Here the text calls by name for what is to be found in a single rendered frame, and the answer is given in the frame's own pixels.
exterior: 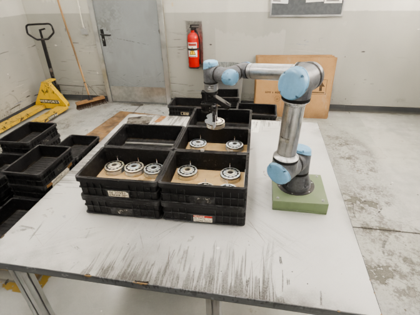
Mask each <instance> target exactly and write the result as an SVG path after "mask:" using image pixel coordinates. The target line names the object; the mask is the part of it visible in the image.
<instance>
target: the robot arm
mask: <svg viewBox="0 0 420 315"><path fill-rule="evenodd" d="M203 78H204V90H202V91H201V94H202V102H201V113H204V114H208V115H207V116H206V117H207V119H205V123H207V124H211V125H212V128H213V129H214V128H215V127H216V121H217V115H218V105H220V106H222V107H223V108H224V109H227V110H229V109H230V107H231V103H230V102H227V101H226V100H224V99H223V98H221V97H219V96H218V95H216V94H217V93H218V83H222V84H225V85H230V86H233V85H235V84H236V83H237V81H238V80H240V79H261V80H271V81H278V90H279V91H280V95H281V99H282V101H283V102H284V108H283V113H282V121H281V129H280V133H279V142H278V146H277V151H275V152H274V154H273V157H272V163H270V164H269V165H268V166H267V174H268V176H269V177H270V178H271V180H272V181H274V182H275V183H277V184H281V186H282V187H283V188H284V189H285V190H287V191H290V192H293V193H303V192H306V191H308V190H309V189H310V188H311V180H310V177H309V167H310V162H311V156H312V154H311V153H312V150H311V148H310V147H309V146H307V145H305V144H299V143H298V142H299V136H300V132H301V126H302V122H303V116H304V110H305V106H306V104H308V103H310V100H311V94H312V91H313V90H314V89H316V88H318V87H319V86H320V85H321V84H322V82H323V80H324V69H323V67H322V66H321V65H320V64H318V63H317V62H314V61H307V62H297V63H296V64H259V63H250V62H242V63H240V64H237V65H233V66H229V67H221V66H218V61H217V60H215V59H208V60H205V61H204V62H203ZM209 113H210V114H209Z"/></svg>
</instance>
